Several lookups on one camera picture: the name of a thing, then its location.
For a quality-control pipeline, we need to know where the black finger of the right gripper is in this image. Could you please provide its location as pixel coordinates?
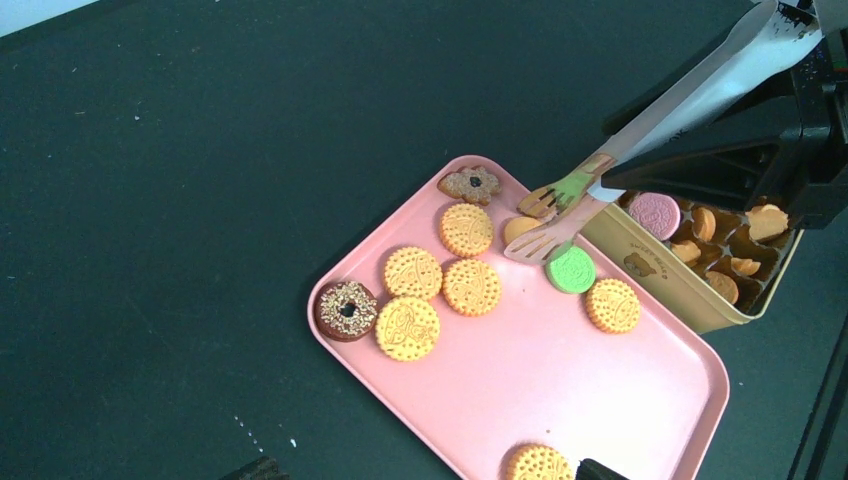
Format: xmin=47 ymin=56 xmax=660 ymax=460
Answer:
xmin=601 ymin=140 xmax=782 ymax=212

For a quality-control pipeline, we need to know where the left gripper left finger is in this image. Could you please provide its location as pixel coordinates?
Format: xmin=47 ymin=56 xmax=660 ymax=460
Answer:
xmin=220 ymin=456 xmax=291 ymax=480

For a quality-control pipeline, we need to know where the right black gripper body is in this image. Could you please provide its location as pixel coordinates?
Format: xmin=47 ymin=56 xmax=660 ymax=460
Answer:
xmin=755 ymin=31 xmax=847 ymax=229

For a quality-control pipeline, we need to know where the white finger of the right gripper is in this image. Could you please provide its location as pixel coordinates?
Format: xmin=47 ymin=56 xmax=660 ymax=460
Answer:
xmin=602 ymin=39 xmax=795 ymax=136

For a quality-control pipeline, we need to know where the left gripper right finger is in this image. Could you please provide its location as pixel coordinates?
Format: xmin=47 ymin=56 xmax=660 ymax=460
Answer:
xmin=575 ymin=458 xmax=628 ymax=480

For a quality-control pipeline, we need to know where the pink round cookie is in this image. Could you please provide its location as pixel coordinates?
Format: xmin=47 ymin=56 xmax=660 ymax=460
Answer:
xmin=627 ymin=193 xmax=681 ymax=241

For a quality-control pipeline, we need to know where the gold cookie tin box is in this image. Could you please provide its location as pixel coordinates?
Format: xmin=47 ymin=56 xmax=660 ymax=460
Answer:
xmin=582 ymin=192 xmax=803 ymax=333

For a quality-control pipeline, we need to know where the pink plastic tray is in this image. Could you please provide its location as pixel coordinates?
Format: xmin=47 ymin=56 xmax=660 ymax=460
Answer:
xmin=306 ymin=154 xmax=731 ymax=480

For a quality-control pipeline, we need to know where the green round cookie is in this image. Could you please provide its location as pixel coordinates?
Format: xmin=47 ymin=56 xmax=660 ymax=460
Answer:
xmin=545 ymin=246 xmax=596 ymax=294

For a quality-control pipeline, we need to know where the large round sugar cookie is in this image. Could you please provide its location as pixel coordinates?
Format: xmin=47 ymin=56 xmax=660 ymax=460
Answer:
xmin=584 ymin=278 xmax=641 ymax=334

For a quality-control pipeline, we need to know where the chocolate donut cookie left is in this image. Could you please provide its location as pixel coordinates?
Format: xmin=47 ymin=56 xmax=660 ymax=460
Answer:
xmin=313 ymin=281 xmax=379 ymax=342

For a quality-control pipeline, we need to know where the chocolate donut cookie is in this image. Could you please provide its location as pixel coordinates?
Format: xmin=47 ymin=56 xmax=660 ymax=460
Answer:
xmin=437 ymin=166 xmax=501 ymax=206
xmin=313 ymin=281 xmax=379 ymax=342

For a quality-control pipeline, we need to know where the chocolate donut cookie right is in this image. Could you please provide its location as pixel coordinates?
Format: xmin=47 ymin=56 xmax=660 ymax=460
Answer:
xmin=437 ymin=166 xmax=501 ymax=206

